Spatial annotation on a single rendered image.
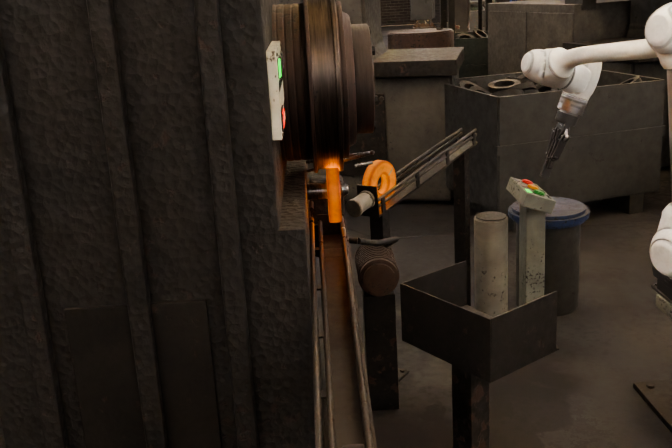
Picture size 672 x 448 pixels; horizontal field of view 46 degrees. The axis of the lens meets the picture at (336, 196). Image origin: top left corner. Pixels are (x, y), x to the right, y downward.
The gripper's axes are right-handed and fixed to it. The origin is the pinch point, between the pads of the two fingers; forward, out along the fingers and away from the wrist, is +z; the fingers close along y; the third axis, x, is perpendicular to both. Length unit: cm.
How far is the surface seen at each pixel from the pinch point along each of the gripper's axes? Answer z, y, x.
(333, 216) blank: 19, 67, -74
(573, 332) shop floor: 60, -12, 38
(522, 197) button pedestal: 12.2, 1.5, -5.2
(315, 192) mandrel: 15, 63, -80
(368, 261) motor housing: 39, 36, -56
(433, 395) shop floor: 81, 28, -19
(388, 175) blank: 16, 11, -54
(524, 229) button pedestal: 24.4, -4.9, 2.0
